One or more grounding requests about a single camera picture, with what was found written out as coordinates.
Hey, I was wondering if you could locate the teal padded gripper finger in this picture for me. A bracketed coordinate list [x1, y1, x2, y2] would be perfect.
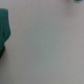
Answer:
[0, 8, 12, 60]

